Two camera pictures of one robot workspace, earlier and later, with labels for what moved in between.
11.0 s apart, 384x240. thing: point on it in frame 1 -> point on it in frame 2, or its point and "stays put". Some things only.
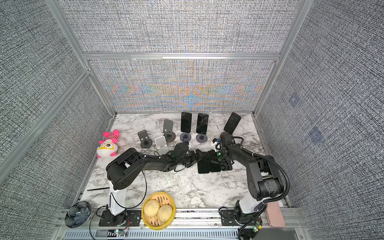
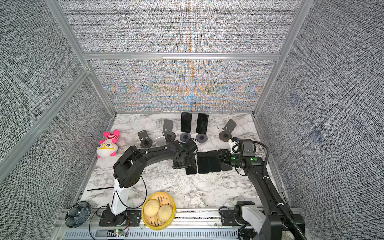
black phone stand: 232,123 -> 192,169
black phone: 203,166 stays put
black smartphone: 186,122 stays put
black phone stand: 215,167 stays put
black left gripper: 194,159 -> 177,166
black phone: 227,165 stays put
